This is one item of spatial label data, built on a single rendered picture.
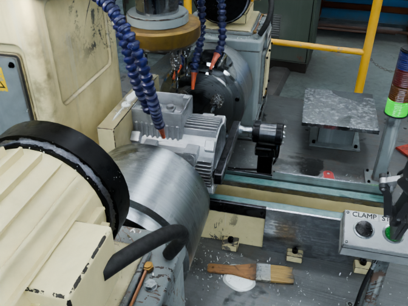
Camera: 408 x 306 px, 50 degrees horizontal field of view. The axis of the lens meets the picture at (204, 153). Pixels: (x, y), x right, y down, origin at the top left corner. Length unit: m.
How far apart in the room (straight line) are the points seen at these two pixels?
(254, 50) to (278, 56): 2.77
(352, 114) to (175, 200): 0.91
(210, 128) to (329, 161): 0.59
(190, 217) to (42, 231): 0.39
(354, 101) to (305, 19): 2.46
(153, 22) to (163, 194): 0.35
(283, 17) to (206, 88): 2.88
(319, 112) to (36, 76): 0.94
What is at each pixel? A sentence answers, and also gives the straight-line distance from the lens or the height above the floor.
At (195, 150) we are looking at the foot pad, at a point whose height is 1.08.
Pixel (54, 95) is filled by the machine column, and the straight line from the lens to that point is 0.96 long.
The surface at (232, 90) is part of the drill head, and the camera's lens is 1.22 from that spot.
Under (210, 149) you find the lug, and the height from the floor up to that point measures 1.08.
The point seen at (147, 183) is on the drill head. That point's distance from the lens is 0.75.
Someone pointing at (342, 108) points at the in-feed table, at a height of 0.92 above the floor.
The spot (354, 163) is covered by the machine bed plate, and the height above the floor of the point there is 0.80.
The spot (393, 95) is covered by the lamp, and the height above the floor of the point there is 1.09.
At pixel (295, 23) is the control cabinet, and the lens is 4.06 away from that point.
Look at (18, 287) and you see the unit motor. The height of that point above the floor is 1.32.
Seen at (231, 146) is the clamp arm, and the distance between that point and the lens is 1.09.
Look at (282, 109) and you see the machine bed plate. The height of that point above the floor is 0.80.
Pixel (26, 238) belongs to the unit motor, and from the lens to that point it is 0.42.
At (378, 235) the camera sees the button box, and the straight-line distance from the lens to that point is 0.85.
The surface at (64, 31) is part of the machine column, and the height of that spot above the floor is 1.32.
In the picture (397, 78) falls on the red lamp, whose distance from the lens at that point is 1.28.
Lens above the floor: 1.61
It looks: 33 degrees down
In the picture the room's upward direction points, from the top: straight up
